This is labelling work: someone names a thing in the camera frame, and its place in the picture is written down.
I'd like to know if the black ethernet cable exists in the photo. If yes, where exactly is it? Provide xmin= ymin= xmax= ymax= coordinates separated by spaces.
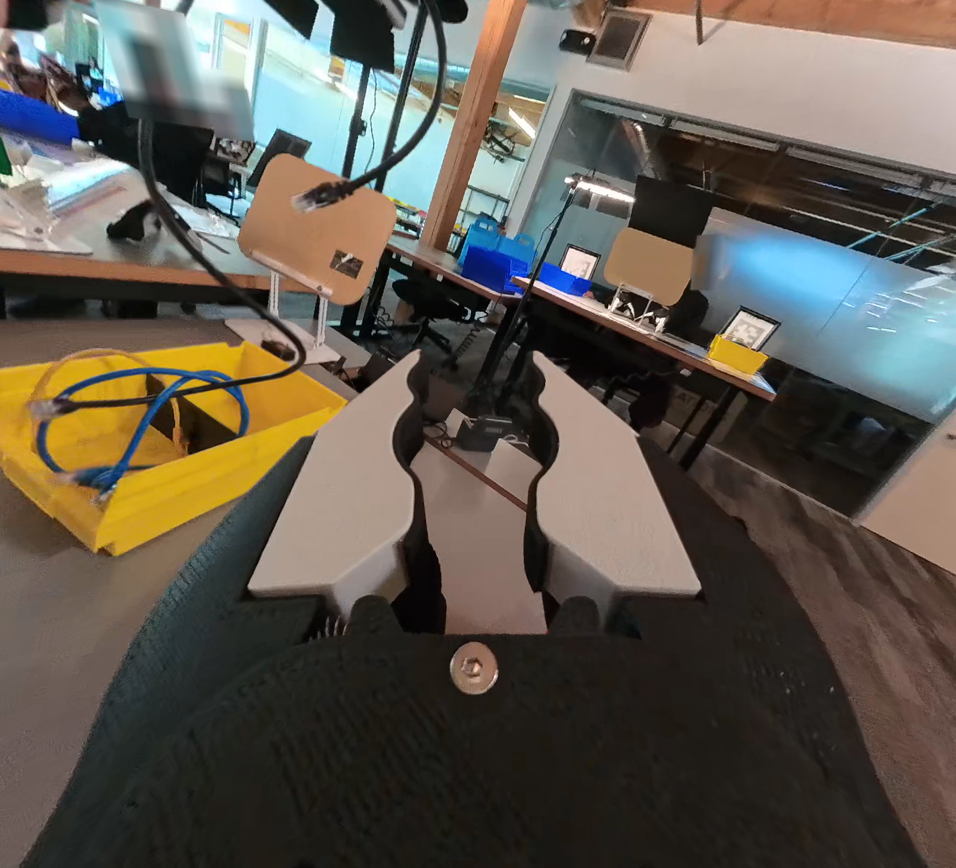
xmin=28 ymin=0 xmax=451 ymax=424

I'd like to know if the blue bin with handles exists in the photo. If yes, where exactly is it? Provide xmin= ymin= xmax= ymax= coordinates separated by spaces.
xmin=457 ymin=214 xmax=539 ymax=282

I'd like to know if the wall vent grille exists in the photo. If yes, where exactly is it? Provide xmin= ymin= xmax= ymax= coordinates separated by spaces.
xmin=586 ymin=7 xmax=652 ymax=71

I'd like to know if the large yellow bin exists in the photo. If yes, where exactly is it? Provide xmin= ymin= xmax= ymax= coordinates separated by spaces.
xmin=0 ymin=341 xmax=348 ymax=557

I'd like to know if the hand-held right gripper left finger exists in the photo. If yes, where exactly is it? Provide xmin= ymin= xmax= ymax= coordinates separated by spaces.
xmin=246 ymin=350 xmax=448 ymax=633

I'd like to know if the long blue bin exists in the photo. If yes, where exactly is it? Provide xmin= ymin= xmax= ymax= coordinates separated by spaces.
xmin=0 ymin=90 xmax=79 ymax=140

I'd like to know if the tan board on clear stand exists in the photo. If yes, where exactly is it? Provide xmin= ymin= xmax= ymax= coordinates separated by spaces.
xmin=603 ymin=227 xmax=692 ymax=331

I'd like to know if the black office chair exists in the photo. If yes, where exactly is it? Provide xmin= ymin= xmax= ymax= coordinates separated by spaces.
xmin=392 ymin=278 xmax=479 ymax=354

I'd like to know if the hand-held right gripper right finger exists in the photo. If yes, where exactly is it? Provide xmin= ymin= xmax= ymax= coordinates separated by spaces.
xmin=523 ymin=351 xmax=703 ymax=633

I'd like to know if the small yellow bin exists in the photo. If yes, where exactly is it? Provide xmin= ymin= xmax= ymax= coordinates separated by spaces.
xmin=706 ymin=334 xmax=770 ymax=376

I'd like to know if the tan board on white stand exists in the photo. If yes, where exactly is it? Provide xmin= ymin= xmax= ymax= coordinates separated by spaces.
xmin=224 ymin=153 xmax=398 ymax=367

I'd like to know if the black battery charger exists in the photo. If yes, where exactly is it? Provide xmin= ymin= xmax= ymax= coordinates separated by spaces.
xmin=456 ymin=416 xmax=516 ymax=452

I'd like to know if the wooden post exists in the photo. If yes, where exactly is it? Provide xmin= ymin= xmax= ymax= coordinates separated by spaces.
xmin=418 ymin=0 xmax=554 ymax=252

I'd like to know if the black flat panel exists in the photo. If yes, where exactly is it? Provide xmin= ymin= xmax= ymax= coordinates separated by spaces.
xmin=631 ymin=175 xmax=717 ymax=249

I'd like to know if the shallow blue bin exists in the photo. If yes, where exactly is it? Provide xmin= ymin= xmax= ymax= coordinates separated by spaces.
xmin=536 ymin=261 xmax=598 ymax=297

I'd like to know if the clear plastic sheet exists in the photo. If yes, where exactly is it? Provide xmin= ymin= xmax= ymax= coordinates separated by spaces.
xmin=0 ymin=158 xmax=143 ymax=242

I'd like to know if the wood-edged table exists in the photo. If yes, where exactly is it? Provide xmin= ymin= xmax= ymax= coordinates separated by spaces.
xmin=384 ymin=237 xmax=524 ymax=354
xmin=0 ymin=158 xmax=322 ymax=320
xmin=511 ymin=276 xmax=778 ymax=469

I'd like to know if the black monitor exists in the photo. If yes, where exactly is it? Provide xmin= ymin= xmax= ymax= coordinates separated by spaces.
xmin=250 ymin=128 xmax=311 ymax=189

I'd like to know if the blue ethernet cable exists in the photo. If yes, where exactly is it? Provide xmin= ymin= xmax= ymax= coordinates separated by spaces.
xmin=36 ymin=369 xmax=249 ymax=506

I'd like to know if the light bar on black stand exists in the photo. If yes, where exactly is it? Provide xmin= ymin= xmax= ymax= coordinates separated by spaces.
xmin=478 ymin=173 xmax=636 ymax=424

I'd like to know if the black device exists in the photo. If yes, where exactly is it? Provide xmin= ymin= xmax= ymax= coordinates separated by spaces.
xmin=107 ymin=203 xmax=173 ymax=242

